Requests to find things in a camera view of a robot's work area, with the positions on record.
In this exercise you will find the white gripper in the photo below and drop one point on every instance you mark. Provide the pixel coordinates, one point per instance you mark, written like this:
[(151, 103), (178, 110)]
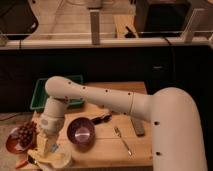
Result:
[(51, 126)]

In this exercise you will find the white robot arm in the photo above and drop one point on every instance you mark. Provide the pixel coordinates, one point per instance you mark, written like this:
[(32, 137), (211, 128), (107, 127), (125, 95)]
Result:
[(177, 137)]

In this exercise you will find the metal measuring cup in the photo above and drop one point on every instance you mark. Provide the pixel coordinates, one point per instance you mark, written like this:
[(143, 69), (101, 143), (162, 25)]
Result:
[(24, 160)]

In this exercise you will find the bunch of dark grapes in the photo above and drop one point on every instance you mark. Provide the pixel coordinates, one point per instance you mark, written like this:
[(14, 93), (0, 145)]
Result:
[(26, 133)]

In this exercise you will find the red plate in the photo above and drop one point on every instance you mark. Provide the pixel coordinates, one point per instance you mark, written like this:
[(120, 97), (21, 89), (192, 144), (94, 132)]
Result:
[(13, 146)]

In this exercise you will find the purple bowl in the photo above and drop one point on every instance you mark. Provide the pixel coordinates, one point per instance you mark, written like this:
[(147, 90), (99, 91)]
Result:
[(81, 131)]

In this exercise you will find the green plastic tray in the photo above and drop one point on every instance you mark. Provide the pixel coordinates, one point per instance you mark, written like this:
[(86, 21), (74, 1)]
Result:
[(40, 96)]

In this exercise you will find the metal fork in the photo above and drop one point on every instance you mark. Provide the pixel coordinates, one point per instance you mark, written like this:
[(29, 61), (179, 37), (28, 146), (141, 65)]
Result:
[(119, 134)]

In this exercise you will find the black box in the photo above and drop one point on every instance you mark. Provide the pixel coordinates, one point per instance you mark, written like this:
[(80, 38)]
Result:
[(160, 18)]

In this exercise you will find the black handled utensil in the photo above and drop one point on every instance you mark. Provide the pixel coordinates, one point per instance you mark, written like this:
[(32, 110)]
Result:
[(101, 119)]

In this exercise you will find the grey vertical post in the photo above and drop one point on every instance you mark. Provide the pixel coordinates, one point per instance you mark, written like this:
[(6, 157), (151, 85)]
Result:
[(95, 27)]

